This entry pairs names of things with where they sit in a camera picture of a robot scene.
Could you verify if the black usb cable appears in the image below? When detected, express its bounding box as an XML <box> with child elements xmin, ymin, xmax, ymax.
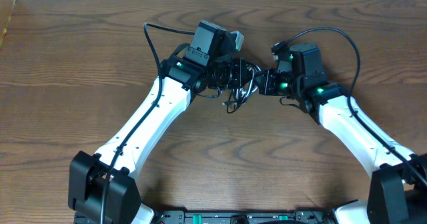
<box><xmin>222</xmin><ymin>63</ymin><xmax>263</xmax><ymax>115</ymax></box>

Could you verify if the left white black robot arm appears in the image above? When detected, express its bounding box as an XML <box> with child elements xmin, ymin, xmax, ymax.
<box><xmin>68</xmin><ymin>21</ymin><xmax>256</xmax><ymax>223</ymax></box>

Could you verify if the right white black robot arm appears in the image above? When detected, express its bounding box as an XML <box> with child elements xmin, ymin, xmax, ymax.
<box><xmin>257</xmin><ymin>41</ymin><xmax>426</xmax><ymax>223</ymax></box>

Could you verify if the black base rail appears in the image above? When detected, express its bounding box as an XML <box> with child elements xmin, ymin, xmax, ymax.
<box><xmin>149</xmin><ymin>209</ymin><xmax>336</xmax><ymax>224</ymax></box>

